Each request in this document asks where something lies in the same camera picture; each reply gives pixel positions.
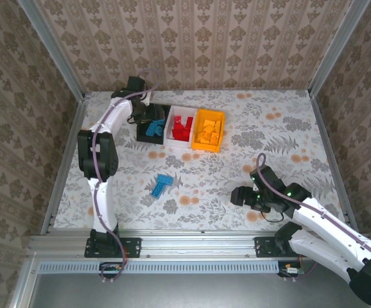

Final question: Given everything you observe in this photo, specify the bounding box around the aluminium mounting rail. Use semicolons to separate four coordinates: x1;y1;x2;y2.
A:
28;229;371;259

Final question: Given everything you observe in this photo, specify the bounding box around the aluminium frame bar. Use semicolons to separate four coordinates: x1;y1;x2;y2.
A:
7;256;42;308

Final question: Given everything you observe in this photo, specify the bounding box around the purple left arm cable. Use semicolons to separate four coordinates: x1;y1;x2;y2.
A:
91;68;160;284

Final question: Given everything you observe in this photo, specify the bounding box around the small connector board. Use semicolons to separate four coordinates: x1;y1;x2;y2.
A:
277;261;305;277
99;262;125;277

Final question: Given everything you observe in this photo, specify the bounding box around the aluminium frame post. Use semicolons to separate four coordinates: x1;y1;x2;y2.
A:
17;0;87;101
309;0;371;98

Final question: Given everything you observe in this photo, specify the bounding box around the floral tablecloth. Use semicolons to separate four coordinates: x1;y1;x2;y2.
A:
52;89;350;232

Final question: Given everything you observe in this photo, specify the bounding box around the yellow plastic bin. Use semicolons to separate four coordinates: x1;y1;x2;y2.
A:
191;108;227;153

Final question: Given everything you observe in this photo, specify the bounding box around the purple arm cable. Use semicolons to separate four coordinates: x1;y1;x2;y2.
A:
255;152;371;283
91;68;160;284

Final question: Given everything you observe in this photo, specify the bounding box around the grey metal panel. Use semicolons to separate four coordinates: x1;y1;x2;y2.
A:
28;272;366;308

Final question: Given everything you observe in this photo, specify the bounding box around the white plastic bin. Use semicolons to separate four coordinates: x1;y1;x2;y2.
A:
164;105;198;149

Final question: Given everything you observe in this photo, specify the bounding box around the slotted grey cable duct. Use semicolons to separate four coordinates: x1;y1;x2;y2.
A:
37;259;281;274

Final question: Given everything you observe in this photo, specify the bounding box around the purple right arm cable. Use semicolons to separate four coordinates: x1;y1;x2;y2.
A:
255;152;371;283

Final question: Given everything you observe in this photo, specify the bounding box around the aluminium side rail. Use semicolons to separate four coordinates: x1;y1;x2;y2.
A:
309;92;360;232
40;92;92;234

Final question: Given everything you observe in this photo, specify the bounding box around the black plastic bin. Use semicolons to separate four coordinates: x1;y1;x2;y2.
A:
136;103;173;145

